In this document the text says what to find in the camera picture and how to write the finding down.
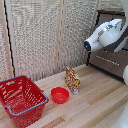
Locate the yellow red snack bag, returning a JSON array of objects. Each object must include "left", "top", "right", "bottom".
[{"left": 64, "top": 66, "right": 82, "bottom": 96}]

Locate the red plastic bowl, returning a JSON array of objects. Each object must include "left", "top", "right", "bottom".
[{"left": 50, "top": 86, "right": 71, "bottom": 105}]

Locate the beige woven folding screen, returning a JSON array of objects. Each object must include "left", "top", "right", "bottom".
[{"left": 0, "top": 0, "right": 124, "bottom": 82}]

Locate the brown drawer cabinet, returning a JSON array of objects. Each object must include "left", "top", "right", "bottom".
[{"left": 85, "top": 9, "right": 128, "bottom": 83}]

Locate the red shopping basket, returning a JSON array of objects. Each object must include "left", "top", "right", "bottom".
[{"left": 0, "top": 75, "right": 50, "bottom": 128}]

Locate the silver drawer handle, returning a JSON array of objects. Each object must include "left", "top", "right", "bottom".
[{"left": 95, "top": 54, "right": 121, "bottom": 67}]

